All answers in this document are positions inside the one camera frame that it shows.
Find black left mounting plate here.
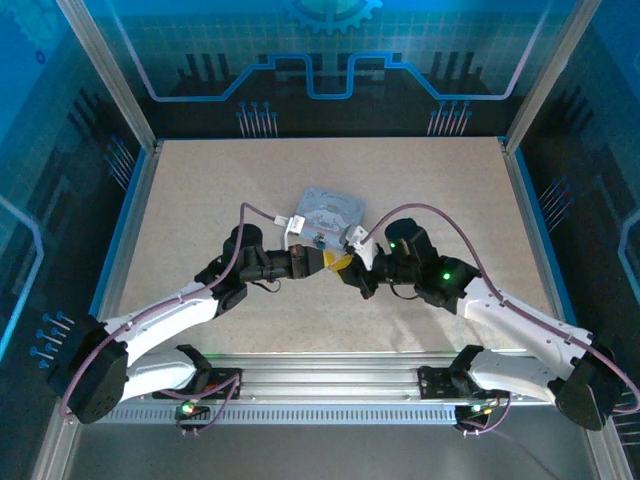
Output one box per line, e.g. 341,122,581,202
152,366,245,401

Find black mounting plate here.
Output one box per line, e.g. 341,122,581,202
152,366,245,401
417,363,507,401

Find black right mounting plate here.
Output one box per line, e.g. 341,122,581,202
417,363,507,401

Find small circuit board with light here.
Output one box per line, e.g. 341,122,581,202
175,399,211,421
454,402,494,422

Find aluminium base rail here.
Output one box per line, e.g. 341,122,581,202
114,349,556,407

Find aluminium table side rail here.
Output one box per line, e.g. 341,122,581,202
498,135,640,480
29,138,164,480

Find slotted aluminium cable duct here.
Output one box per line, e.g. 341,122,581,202
94,405,464,426

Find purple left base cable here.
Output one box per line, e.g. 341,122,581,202
174,374,245,437

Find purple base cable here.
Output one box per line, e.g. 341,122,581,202
458,389,551,479
174,374,245,437

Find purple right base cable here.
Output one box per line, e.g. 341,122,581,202
458,389,551,479

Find aluminium frame post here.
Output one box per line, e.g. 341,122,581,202
503,0,602,151
53,0,162,152

